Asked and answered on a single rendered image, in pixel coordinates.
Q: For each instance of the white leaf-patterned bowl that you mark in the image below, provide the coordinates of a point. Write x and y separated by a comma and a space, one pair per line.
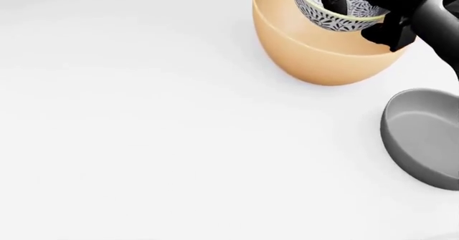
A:
331, 19

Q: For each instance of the grey bowl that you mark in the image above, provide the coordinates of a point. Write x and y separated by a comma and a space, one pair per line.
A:
423, 140

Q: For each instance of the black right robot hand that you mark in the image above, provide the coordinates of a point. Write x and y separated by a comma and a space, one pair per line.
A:
387, 33

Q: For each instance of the large orange bowl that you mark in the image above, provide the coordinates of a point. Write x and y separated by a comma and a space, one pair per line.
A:
305, 52

